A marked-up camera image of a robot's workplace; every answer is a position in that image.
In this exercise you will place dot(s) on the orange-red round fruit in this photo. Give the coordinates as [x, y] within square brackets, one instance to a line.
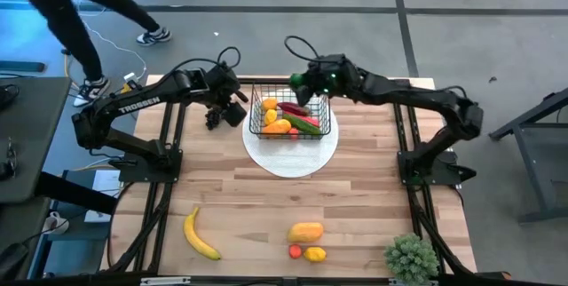
[295, 251]

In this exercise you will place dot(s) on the white round woven placemat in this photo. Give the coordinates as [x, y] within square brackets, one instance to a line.
[288, 157]

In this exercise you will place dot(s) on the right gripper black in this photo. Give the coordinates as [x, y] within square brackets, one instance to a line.
[333, 77]

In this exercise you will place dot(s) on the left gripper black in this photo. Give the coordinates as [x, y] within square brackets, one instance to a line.
[235, 115]

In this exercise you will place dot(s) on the dark red pepper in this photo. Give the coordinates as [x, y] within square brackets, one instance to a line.
[293, 108]

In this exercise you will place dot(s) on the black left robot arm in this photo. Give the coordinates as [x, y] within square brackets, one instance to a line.
[133, 104]

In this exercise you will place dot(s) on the black aluminium frame rail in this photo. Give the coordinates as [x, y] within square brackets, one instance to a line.
[248, 282]
[266, 80]

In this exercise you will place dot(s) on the green cucumber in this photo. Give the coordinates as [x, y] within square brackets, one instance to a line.
[302, 124]

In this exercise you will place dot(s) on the small red round fruit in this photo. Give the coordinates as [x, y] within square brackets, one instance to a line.
[293, 133]

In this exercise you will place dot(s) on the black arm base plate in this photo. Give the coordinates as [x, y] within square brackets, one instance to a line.
[142, 170]
[439, 172]

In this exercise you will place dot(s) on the black aluminium side frame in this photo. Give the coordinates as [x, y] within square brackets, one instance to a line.
[168, 119]
[399, 126]

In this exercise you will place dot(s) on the green round fruit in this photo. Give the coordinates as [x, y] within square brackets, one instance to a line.
[296, 81]

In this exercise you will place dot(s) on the black metal table frame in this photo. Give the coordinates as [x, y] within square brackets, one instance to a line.
[532, 153]

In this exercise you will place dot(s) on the person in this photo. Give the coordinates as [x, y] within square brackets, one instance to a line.
[66, 24]

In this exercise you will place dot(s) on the small green artificial plant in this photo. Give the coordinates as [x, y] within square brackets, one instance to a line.
[412, 259]

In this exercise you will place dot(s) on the white paper box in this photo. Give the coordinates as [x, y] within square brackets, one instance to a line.
[104, 188]

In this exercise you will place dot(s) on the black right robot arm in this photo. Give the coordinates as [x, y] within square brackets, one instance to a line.
[412, 95]

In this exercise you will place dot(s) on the yellow banana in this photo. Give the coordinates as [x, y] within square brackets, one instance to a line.
[193, 237]

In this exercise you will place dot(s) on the yellow lemon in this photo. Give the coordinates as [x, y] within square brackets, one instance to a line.
[315, 255]
[270, 117]

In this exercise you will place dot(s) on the person's shoe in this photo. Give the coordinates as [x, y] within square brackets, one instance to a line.
[153, 36]
[91, 90]

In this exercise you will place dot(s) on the white mug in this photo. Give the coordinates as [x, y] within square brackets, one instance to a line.
[55, 223]

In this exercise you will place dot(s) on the bright red chili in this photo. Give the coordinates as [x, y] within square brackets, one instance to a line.
[312, 121]

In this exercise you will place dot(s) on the yellow-orange round fruit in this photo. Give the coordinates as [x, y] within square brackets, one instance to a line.
[269, 104]

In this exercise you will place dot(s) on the orange-yellow mango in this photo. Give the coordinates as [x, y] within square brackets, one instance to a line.
[277, 127]
[305, 232]

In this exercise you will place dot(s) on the silver aluminium bracket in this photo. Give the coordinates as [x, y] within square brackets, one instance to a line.
[164, 281]

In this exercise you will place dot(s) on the dark grape bunch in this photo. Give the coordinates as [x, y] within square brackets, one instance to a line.
[213, 119]

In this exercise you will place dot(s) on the black desk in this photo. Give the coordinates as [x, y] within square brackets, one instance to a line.
[31, 135]

